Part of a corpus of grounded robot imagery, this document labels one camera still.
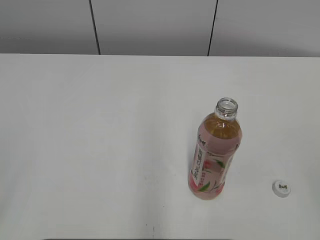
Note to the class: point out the white bottle cap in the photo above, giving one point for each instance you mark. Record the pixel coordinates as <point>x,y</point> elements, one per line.
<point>281,188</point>

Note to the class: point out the pink oolong tea bottle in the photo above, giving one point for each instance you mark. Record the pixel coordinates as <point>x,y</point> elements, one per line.
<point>218,137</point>

